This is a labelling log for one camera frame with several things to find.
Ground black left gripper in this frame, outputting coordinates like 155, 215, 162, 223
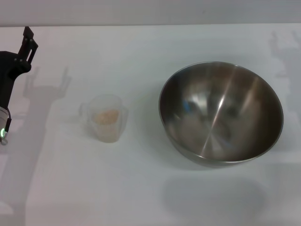
0, 26, 39, 109

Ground white rice grains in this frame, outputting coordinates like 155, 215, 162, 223
92, 110, 120, 124

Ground clear plastic measuring cup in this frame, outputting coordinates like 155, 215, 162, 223
79, 93, 129, 144

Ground stainless steel mixing bowl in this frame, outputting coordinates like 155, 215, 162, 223
158, 61, 285, 168

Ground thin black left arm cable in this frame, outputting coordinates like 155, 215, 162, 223
6, 108, 13, 134

